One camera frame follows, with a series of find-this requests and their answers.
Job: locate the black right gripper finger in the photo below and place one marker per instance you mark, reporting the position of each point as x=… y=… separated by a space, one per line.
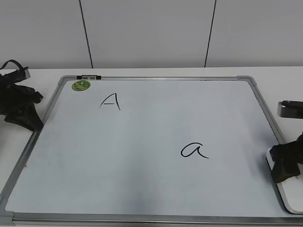
x=283 y=170

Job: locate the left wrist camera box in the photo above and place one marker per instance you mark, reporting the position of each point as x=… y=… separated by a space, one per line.
x=16 y=76

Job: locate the black and silver board clip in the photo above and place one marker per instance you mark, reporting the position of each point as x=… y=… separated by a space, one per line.
x=89 y=77

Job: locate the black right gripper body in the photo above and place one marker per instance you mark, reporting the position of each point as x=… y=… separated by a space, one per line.
x=289 y=151

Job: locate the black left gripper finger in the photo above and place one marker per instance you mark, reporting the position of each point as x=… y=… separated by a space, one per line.
x=26 y=117

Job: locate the green round magnet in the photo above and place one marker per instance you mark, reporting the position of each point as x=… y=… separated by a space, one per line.
x=81 y=85

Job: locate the white board eraser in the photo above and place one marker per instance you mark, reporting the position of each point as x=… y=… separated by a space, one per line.
x=290 y=190

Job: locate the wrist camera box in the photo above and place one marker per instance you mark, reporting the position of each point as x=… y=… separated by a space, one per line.
x=16 y=76
x=290 y=109

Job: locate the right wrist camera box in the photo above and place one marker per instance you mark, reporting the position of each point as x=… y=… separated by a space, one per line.
x=290 y=109

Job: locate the white board with grey frame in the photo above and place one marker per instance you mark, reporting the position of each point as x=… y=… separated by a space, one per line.
x=154 y=151

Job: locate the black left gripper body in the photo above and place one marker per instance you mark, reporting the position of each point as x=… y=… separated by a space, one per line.
x=13 y=97

